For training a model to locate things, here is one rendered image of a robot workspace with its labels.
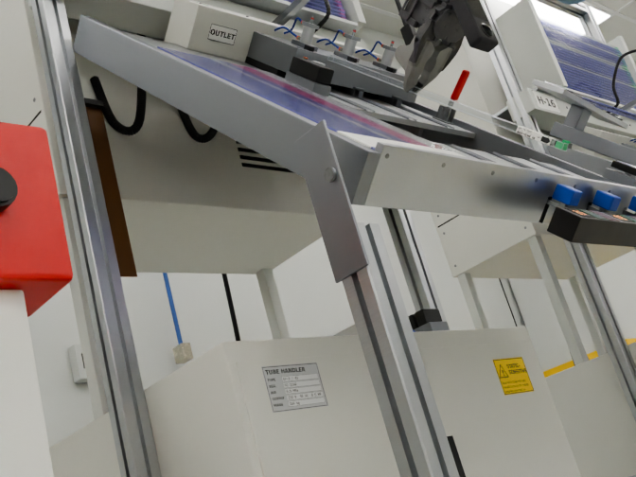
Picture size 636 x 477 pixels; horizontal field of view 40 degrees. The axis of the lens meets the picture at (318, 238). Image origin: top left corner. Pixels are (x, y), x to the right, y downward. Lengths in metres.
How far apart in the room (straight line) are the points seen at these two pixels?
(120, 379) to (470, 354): 0.58
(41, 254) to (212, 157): 0.97
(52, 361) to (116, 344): 1.65
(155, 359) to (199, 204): 1.51
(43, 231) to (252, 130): 0.37
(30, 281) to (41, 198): 0.08
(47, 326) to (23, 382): 2.19
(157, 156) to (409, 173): 0.76
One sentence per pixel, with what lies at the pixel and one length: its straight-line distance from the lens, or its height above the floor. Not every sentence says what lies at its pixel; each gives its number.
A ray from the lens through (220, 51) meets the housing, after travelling 1.61.
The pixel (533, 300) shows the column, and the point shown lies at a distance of 4.76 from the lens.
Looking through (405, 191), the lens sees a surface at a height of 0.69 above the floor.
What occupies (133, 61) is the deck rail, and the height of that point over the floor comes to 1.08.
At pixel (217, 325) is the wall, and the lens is 3.32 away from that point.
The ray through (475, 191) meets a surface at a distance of 1.10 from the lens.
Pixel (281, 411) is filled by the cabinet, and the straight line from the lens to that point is 1.14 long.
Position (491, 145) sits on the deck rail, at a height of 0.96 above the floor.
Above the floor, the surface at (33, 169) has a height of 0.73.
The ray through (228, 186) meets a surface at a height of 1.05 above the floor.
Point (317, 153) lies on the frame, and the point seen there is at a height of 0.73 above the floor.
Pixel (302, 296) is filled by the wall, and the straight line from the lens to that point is 3.65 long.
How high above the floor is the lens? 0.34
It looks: 19 degrees up
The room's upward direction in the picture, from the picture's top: 16 degrees counter-clockwise
